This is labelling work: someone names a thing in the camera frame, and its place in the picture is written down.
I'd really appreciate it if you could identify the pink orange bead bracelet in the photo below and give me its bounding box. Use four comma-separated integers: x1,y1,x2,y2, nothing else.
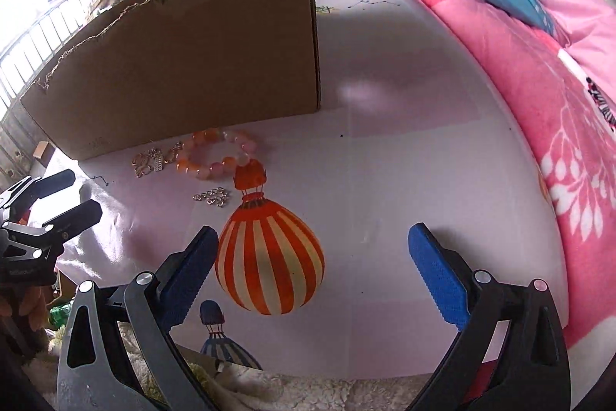
173,127,258,179

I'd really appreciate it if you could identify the gold butterfly chain jewelry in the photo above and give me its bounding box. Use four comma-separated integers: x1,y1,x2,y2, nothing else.
192,187,231,208

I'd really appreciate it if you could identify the small cardboard box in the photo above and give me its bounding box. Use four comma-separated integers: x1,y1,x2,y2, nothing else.
32,141,55,168

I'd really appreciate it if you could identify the metal balcony railing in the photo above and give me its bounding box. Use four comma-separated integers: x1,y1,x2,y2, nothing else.
1,0,90,188

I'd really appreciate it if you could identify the fluffy white green blanket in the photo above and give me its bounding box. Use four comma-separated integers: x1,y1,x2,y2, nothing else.
22,322,431,410

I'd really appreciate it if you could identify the pink balloon print bedsheet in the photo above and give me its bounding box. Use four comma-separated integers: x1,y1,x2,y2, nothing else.
54,0,570,381

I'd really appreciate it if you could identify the brown cardboard box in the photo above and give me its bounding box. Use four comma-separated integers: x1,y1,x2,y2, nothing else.
21,0,321,161

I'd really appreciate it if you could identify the pink floral blanket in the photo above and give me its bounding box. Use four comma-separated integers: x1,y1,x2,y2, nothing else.
421,0,615,347

